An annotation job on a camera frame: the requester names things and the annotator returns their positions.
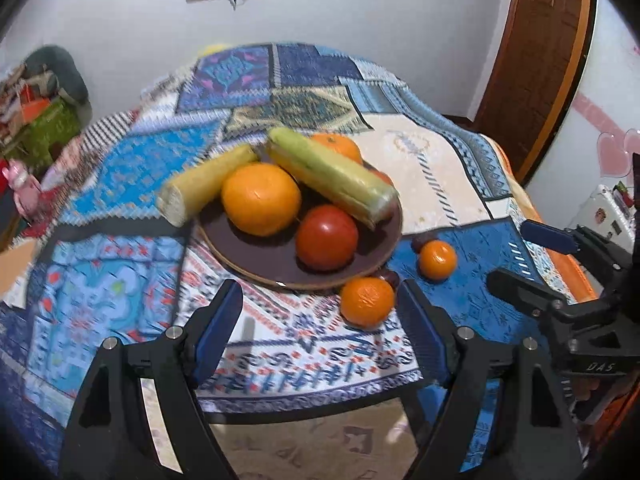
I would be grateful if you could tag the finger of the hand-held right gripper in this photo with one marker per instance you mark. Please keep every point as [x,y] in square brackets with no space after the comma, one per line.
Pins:
[520,290]
[547,235]

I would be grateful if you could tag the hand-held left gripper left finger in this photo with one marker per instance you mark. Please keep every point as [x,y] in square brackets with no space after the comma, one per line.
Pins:
[215,332]

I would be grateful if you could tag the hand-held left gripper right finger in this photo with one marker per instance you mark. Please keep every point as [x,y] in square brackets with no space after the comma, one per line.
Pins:
[425,332]

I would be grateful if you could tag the small tangerine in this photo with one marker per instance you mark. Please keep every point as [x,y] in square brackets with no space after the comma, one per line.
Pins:
[367,302]
[438,260]

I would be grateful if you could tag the dark brown plate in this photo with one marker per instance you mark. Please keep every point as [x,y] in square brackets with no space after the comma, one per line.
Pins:
[260,262]

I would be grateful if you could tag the red tomato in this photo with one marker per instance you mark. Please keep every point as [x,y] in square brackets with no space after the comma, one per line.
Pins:
[382,177]
[326,237]

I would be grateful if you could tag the large orange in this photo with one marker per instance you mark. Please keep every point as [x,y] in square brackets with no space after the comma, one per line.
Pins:
[337,147]
[261,200]

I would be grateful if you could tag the corn cob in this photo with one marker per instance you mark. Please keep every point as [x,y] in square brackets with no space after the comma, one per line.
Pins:
[330,175]
[205,185]

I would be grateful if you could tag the patchwork blanket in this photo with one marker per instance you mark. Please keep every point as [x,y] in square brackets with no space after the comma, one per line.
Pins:
[125,260]

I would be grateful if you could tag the white heart-patterned sliding door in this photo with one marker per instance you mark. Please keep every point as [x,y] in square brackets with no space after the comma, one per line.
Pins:
[610,110]

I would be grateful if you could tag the wooden door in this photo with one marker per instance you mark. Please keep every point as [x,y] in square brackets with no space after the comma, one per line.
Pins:
[540,60]

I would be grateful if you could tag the cardboard box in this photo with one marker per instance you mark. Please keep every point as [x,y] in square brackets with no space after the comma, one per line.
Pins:
[17,265]

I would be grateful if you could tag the pink rabbit toy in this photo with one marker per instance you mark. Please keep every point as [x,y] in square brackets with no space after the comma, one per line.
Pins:
[22,192]

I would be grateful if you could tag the green box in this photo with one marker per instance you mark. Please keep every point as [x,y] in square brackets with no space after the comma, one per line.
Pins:
[47,127]

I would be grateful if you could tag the yellow round object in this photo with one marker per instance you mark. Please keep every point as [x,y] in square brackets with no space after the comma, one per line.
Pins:
[210,50]

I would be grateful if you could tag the grey plush toy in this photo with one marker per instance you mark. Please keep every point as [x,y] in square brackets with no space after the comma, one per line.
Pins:
[65,72]

